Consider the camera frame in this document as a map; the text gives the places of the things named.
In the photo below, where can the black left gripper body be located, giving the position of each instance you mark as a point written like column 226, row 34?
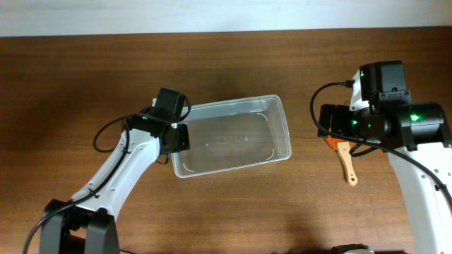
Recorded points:
column 183, row 139

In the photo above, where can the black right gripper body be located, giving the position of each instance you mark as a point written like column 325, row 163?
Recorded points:
column 344, row 121

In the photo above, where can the orange scraper with wooden handle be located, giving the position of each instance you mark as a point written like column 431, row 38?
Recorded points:
column 342, row 148

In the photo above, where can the clear plastic container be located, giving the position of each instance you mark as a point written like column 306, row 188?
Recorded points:
column 233, row 134

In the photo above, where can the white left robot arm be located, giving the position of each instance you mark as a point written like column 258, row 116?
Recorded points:
column 87, row 222

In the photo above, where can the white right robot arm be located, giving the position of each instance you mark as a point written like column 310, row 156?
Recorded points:
column 417, row 140

